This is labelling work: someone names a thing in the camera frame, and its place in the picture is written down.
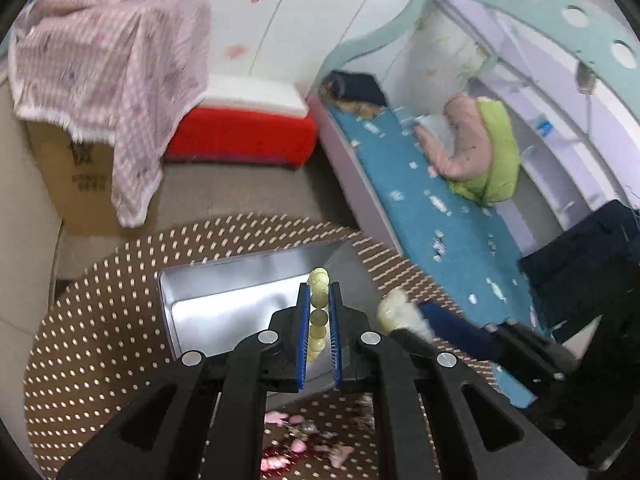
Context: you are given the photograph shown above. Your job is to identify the white jade pendant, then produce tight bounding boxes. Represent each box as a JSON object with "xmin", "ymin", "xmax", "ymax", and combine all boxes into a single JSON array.
[{"xmin": 376, "ymin": 287, "xmax": 435, "ymax": 342}]

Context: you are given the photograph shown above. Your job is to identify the dark metal tin box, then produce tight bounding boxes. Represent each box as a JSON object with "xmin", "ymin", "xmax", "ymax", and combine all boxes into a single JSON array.
[{"xmin": 157, "ymin": 240, "xmax": 382, "ymax": 358}]

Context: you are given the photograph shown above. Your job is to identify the cream bead bracelet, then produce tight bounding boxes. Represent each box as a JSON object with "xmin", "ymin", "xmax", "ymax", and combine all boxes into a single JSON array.
[{"xmin": 305, "ymin": 266, "xmax": 332, "ymax": 363}]

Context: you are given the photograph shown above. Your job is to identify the red bead bracelet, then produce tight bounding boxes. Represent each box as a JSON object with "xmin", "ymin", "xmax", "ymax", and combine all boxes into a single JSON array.
[{"xmin": 259, "ymin": 446, "xmax": 296, "ymax": 476}]

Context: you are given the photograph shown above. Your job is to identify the pink hair clip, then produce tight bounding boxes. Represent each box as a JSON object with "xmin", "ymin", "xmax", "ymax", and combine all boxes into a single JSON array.
[{"xmin": 329, "ymin": 444, "xmax": 355, "ymax": 469}]

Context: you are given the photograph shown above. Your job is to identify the blue bed sheet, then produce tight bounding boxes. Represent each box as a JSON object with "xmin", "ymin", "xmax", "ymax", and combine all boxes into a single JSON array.
[{"xmin": 324, "ymin": 102, "xmax": 557, "ymax": 409}]

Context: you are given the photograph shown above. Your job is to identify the brown polka dot tablecloth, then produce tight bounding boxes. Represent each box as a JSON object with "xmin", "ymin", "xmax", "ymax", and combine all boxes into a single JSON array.
[{"xmin": 22, "ymin": 212, "xmax": 501, "ymax": 480}]

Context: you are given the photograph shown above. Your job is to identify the green blanket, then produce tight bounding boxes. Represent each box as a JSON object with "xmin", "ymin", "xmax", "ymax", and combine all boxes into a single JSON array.
[{"xmin": 448, "ymin": 96, "xmax": 521, "ymax": 206}]

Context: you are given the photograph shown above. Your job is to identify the pink pillow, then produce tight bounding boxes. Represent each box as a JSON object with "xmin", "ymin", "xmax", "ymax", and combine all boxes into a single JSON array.
[{"xmin": 414, "ymin": 93, "xmax": 492, "ymax": 181}]

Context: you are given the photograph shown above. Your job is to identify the beige cabinet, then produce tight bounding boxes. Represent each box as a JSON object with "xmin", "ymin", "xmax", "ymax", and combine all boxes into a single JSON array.
[{"xmin": 0, "ymin": 74, "xmax": 61, "ymax": 465}]

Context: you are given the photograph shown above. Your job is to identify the red ottoman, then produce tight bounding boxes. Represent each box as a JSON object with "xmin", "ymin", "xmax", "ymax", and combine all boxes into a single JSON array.
[{"xmin": 164, "ymin": 107, "xmax": 318, "ymax": 169}]

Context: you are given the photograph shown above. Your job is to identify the folded dark clothes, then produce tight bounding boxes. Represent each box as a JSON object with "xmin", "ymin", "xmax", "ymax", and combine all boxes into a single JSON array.
[{"xmin": 318, "ymin": 70, "xmax": 388, "ymax": 120}]

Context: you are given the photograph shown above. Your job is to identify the brown cardboard box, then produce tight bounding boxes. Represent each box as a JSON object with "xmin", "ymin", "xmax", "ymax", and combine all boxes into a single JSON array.
[{"xmin": 26, "ymin": 122, "xmax": 120, "ymax": 236}]

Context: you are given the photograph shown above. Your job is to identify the pink checked cloth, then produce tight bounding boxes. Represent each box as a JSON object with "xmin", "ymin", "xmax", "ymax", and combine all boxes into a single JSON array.
[{"xmin": 9, "ymin": 0, "xmax": 210, "ymax": 228}]

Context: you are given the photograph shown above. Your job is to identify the white wardrobe with butterflies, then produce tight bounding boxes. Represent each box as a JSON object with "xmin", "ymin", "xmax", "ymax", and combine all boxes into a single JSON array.
[{"xmin": 207, "ymin": 0, "xmax": 409, "ymax": 91}]

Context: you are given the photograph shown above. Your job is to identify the pink bow charm chain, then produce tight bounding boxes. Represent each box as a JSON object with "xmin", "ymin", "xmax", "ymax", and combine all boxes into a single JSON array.
[{"xmin": 263, "ymin": 408, "xmax": 321, "ymax": 453}]

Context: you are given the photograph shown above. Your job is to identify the teal bunk bed frame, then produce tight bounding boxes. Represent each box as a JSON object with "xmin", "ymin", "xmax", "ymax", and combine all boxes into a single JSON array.
[{"xmin": 319, "ymin": 0, "xmax": 639, "ymax": 228}]

